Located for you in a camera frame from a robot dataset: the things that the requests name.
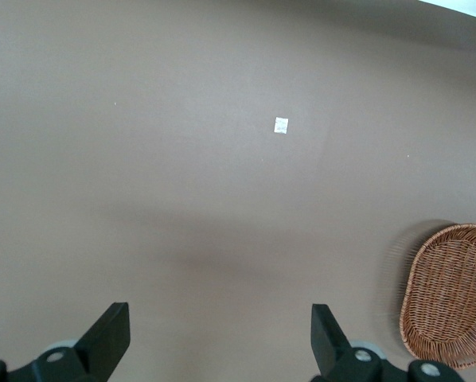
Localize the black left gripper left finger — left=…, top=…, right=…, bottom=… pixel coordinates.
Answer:
left=6, top=302, right=132, bottom=382

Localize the brown wicker basket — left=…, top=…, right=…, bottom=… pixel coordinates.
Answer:
left=399, top=223, right=476, bottom=371

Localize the brown paper table cover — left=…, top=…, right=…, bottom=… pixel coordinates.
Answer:
left=0, top=0, right=476, bottom=382

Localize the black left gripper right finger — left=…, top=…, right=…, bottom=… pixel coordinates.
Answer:
left=310, top=303, right=387, bottom=382

